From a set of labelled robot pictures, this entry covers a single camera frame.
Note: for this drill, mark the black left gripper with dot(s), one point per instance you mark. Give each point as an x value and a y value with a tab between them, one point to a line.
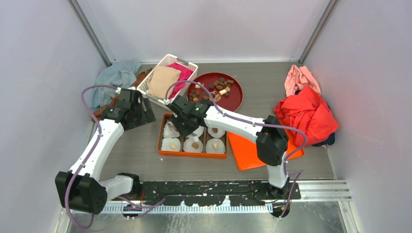
147	116

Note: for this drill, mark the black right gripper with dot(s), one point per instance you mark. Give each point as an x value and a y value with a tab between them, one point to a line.
184	132

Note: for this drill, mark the caramel ribbed chocolate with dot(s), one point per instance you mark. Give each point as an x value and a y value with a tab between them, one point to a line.
195	145

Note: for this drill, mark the orange chocolate box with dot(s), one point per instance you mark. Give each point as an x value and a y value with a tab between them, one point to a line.
203	138

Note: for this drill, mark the orange box lid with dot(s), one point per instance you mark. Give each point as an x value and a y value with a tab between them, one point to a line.
245	152

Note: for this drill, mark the silver tongs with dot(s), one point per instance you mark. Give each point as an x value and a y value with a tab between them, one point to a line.
194	137

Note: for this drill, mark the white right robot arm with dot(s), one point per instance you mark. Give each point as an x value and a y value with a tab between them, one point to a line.
267	134

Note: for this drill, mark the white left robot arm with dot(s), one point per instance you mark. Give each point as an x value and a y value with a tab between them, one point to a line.
80	188

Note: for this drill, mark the white paper cup back middle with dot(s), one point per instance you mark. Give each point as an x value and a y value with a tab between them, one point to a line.
197	133

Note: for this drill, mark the white paper cup back left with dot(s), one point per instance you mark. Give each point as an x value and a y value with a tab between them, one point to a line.
170	131

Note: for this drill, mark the brown plastic insert tray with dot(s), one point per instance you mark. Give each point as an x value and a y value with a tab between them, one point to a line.
212	143

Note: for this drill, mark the white plastic basket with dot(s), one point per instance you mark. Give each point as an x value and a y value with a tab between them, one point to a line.
167	60

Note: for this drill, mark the white paper cup front middle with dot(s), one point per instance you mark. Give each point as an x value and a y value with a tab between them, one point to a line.
187	146

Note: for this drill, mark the white paper cup back right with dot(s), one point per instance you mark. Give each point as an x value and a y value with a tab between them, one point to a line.
219	134

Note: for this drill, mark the brown cloth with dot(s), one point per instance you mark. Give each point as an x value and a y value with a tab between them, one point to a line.
114	100

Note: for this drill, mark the light blue cloth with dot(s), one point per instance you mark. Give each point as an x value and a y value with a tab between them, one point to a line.
121	74

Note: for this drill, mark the white paper cup front right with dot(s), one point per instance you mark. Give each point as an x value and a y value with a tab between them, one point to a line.
210	149

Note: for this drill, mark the pink cloth in basket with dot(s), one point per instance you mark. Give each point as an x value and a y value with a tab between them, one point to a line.
185	73

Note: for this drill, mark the beige cloth pouch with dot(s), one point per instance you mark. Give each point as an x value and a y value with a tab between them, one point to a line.
161	80

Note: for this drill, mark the dark red round tray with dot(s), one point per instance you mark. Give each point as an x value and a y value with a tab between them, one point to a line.
224	89

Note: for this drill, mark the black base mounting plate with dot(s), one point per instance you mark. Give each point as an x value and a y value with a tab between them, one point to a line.
212	193

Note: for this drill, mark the salmon pink cloth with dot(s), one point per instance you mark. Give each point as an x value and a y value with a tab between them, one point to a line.
298	78

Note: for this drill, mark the red cloth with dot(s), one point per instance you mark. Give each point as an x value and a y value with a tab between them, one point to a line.
308	112

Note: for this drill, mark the dark blue cloth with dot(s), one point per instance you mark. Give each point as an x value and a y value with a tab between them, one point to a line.
329	141

